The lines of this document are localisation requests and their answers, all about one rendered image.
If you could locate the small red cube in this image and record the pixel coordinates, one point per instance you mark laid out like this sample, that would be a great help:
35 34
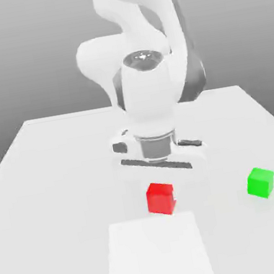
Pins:
160 199

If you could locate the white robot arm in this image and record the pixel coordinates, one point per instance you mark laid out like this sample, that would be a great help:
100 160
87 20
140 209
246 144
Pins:
144 93

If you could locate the small green cube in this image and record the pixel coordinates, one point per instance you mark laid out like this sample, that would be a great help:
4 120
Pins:
259 183

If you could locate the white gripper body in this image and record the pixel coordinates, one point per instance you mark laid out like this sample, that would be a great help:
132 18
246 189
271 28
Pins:
163 172

